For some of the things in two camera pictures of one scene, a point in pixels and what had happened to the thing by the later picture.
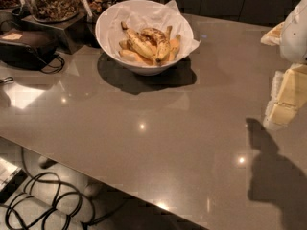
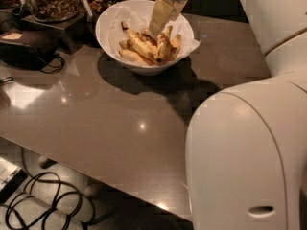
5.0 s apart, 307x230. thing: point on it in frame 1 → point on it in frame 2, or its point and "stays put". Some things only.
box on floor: [11, 177] stays put
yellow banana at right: [175, 45] stays put
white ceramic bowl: [144, 36] stays put
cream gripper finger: [289, 93] → [162, 10]
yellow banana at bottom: [132, 57] stays put
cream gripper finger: [273, 36] → [177, 7]
